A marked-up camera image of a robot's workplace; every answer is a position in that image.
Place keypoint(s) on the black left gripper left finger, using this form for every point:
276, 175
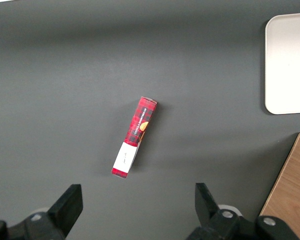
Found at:
65, 210

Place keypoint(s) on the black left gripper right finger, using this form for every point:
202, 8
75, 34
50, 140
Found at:
210, 212

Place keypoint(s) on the red tartan shortbread box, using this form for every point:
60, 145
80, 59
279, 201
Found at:
134, 138

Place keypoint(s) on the white plastic tray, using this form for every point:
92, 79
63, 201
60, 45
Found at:
288, 63

